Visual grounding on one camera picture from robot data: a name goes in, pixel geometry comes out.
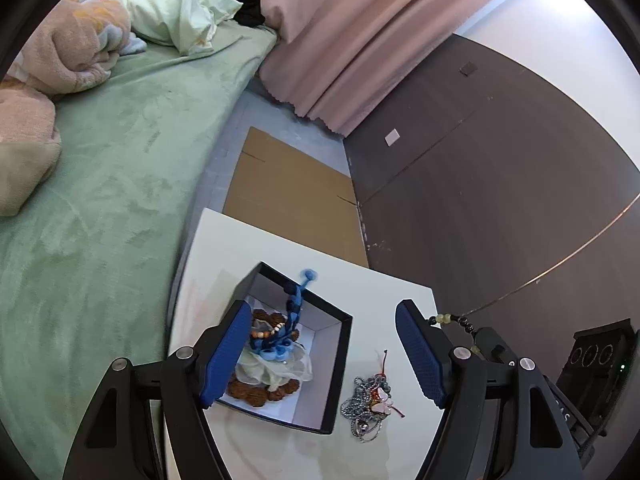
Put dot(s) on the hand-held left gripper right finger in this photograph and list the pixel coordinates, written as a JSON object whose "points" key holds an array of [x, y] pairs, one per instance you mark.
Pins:
{"points": [[420, 355]]}

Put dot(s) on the flat cardboard sheet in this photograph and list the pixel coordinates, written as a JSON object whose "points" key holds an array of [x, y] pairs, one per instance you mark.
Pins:
{"points": [[295, 200]]}

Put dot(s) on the white organza scrunchie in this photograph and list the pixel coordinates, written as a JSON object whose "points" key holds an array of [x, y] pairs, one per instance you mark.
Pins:
{"points": [[287, 367]]}

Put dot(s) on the pink fleece blanket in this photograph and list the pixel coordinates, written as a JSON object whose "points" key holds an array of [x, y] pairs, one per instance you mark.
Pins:
{"points": [[70, 45]]}

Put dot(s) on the white sticker patch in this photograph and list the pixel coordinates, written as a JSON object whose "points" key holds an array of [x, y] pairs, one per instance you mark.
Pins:
{"points": [[392, 137]]}

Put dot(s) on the light green pillow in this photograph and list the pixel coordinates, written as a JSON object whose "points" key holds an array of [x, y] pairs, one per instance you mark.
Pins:
{"points": [[170, 15]]}

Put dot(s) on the dark brown wardrobe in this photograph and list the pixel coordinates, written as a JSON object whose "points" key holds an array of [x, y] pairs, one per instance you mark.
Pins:
{"points": [[475, 185]]}

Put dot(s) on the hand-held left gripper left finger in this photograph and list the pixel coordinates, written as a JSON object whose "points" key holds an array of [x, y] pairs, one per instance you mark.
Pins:
{"points": [[227, 350]]}

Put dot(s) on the pink curtain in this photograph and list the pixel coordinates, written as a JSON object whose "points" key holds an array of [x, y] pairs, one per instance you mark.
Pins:
{"points": [[340, 35]]}

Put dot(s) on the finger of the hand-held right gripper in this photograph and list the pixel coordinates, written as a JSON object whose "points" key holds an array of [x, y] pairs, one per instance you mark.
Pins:
{"points": [[495, 347]]}

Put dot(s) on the green bed sheet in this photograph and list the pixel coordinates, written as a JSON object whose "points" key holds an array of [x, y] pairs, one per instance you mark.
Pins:
{"points": [[125, 170]]}

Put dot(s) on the black jewelry box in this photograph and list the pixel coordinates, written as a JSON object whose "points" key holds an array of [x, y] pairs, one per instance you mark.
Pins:
{"points": [[336, 360]]}

